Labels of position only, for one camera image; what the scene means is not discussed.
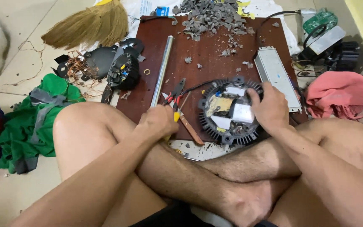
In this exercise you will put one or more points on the person's left hand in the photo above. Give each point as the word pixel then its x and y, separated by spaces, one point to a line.
pixel 156 123

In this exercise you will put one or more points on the person's right hand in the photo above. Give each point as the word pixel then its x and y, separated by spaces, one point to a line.
pixel 273 108

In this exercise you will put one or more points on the person's left fingers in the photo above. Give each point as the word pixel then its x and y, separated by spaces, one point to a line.
pixel 168 115

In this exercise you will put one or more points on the round black finned lamp housing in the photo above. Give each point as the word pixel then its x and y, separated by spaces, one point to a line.
pixel 221 105

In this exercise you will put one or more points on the shiny metal pipe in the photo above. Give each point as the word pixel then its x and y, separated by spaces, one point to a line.
pixel 162 69

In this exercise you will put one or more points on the small black finned heat sink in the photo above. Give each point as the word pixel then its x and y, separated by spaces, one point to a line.
pixel 125 74

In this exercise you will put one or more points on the dark brown wooden board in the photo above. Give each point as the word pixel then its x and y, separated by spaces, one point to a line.
pixel 206 60

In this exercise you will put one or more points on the person's left leg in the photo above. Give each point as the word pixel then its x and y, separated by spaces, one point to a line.
pixel 83 138

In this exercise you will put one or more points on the person's leg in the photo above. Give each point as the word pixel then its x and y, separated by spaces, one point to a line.
pixel 336 138
pixel 83 138

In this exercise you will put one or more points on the person's black shorts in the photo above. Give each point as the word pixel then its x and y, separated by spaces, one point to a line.
pixel 175 217

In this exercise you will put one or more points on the small blue packet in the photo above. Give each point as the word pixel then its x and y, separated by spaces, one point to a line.
pixel 162 11

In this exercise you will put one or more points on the pile of grey debris chips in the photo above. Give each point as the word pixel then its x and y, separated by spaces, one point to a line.
pixel 210 15

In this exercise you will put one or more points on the long silver lamp driver box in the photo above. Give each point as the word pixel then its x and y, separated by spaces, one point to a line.
pixel 274 72

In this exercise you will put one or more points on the straw broom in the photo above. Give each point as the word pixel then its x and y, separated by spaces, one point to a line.
pixel 90 26

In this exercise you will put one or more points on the scraps of yellow tape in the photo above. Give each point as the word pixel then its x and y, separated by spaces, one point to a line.
pixel 244 8

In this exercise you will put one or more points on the green cloth with grey stripes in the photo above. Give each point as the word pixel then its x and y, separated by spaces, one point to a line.
pixel 20 132

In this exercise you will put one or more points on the person's right leg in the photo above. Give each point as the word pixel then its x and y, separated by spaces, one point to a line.
pixel 336 138

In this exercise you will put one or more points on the pink cloth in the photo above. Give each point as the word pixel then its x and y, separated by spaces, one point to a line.
pixel 339 91

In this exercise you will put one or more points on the silver plate lamp part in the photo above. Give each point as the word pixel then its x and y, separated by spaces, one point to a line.
pixel 326 39

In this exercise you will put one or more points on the round green circuit board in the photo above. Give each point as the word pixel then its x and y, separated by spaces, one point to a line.
pixel 321 20

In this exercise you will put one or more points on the black finned block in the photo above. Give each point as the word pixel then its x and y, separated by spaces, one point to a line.
pixel 348 55

